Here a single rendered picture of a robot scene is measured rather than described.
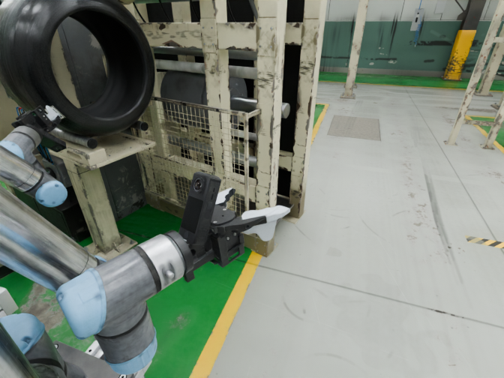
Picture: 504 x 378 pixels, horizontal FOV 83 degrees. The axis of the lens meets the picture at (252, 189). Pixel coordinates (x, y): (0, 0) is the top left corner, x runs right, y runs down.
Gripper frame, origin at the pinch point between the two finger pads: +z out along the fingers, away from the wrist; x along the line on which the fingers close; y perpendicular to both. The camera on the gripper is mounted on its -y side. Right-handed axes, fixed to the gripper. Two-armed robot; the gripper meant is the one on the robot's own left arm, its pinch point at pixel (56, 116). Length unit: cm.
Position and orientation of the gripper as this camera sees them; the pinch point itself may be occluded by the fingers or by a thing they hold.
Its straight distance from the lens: 135.7
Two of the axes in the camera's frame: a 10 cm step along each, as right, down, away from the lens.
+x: -9.4, 3.4, 0.8
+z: -1.5, -6.1, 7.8
